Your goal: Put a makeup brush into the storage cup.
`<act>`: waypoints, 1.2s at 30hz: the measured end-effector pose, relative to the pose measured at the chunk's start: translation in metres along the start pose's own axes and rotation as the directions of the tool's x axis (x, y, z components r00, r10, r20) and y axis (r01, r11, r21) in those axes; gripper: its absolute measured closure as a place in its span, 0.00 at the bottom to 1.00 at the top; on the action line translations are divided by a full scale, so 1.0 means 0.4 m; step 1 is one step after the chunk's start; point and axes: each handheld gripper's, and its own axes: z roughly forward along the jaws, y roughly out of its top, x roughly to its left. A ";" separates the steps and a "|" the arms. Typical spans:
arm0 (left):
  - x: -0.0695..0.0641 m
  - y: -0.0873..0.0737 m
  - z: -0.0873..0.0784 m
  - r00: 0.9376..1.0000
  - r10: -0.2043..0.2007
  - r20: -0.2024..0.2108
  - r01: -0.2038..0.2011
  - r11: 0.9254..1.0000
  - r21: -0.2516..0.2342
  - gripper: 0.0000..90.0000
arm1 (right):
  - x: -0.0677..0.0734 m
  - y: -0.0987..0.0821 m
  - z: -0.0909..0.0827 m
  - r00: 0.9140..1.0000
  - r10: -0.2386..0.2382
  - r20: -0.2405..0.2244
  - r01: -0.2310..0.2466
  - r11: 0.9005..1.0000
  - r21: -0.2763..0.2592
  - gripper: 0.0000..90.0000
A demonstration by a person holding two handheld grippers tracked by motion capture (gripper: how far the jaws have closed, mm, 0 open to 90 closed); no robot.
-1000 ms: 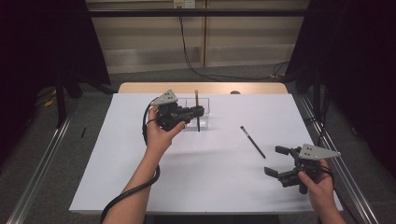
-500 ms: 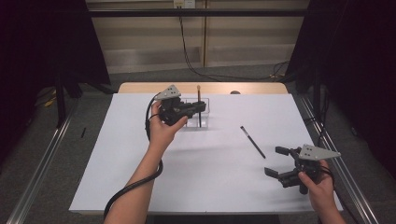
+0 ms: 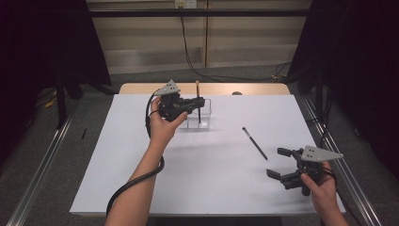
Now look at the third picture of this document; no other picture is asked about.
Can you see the black horizontal frame bar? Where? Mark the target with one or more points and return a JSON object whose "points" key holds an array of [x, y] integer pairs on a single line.
{"points": [[200, 12]]}

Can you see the dark round table grommet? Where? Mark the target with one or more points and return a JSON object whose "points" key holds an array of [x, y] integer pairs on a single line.
{"points": [[236, 93]]}

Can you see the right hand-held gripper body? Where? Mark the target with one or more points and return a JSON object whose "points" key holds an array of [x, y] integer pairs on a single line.
{"points": [[316, 154]]}

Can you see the clear plastic organizer box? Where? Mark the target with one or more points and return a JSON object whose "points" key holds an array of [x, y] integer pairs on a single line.
{"points": [[205, 116]]}

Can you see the person's left hand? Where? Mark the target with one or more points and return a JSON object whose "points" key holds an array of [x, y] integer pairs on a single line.
{"points": [[163, 130]]}

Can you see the small black stick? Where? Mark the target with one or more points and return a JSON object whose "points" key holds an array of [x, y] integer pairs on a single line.
{"points": [[84, 133]]}

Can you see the orange-tipped makeup brush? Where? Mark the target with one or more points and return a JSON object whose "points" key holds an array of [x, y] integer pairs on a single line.
{"points": [[198, 116]]}

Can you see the aluminium floor rail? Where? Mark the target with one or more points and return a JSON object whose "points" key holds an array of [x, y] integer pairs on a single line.
{"points": [[40, 169], [354, 188]]}

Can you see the white table cover board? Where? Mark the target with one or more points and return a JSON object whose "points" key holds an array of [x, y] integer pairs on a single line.
{"points": [[219, 188]]}

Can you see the person's right hand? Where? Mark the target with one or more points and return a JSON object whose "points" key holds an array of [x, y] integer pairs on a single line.
{"points": [[321, 191]]}

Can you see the white wall socket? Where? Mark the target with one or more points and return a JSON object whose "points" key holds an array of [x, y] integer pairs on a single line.
{"points": [[185, 3]]}

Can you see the wooden table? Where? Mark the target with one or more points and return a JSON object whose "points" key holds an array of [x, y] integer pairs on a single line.
{"points": [[219, 88]]}

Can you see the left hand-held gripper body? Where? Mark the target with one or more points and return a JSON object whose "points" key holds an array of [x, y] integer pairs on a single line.
{"points": [[171, 106]]}

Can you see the black pen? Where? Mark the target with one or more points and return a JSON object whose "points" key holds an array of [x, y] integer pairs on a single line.
{"points": [[254, 143]]}

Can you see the black curtain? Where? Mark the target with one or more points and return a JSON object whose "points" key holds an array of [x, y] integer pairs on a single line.
{"points": [[360, 62], [37, 50]]}

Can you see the black metal stand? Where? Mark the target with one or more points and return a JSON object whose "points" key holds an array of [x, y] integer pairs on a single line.
{"points": [[319, 94], [61, 103]]}

